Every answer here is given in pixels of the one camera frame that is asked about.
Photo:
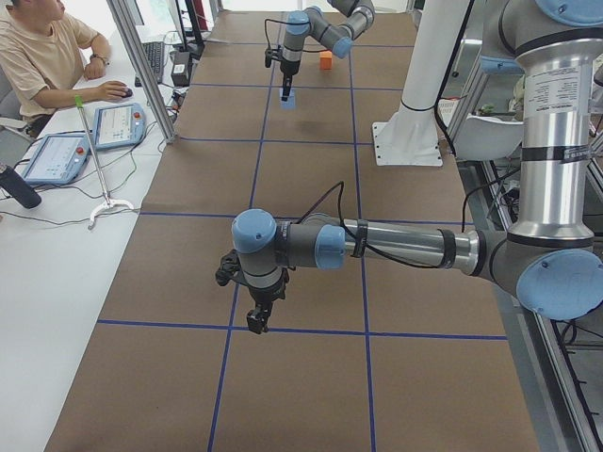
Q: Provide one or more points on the grey aluminium frame post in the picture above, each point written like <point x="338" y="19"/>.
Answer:
<point x="125" y="24"/>

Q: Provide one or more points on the seated person beige shirt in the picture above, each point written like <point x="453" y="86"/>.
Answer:
<point x="44" y="51"/>

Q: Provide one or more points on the black cylindrical bottle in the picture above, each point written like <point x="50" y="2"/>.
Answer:
<point x="18" y="188"/>

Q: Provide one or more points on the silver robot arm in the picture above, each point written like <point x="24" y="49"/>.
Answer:
<point x="545" y="259"/>
<point x="310" y="22"/>

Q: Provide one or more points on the blue teach pendant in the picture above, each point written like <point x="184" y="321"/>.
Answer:
<point x="118" y="126"/>
<point x="57" y="160"/>

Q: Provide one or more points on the black power adapter box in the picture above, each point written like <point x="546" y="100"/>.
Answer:
<point x="181" y="69"/>

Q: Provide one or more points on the person's left hand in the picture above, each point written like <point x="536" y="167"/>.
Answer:
<point x="110" y="91"/>

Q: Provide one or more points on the person's right hand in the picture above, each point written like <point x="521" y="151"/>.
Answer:
<point x="95" y="69"/>

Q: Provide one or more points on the black monitor stand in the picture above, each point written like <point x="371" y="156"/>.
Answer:
<point x="191" y="25"/>

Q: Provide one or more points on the orange foam block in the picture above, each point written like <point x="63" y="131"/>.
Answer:
<point x="325" y="60"/>

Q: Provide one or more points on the near blue teach pendant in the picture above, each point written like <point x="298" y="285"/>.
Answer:
<point x="57" y="160"/>

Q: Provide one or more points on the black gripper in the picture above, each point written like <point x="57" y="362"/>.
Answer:
<point x="287" y="69"/>
<point x="264" y="296"/>

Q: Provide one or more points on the far blue teach pendant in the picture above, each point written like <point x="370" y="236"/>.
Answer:
<point x="118" y="126"/>

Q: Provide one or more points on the light blue foam block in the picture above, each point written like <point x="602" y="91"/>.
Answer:
<point x="291" y="103"/>

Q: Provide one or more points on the black keyboard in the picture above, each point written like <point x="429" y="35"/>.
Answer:
<point x="155" y="53"/>

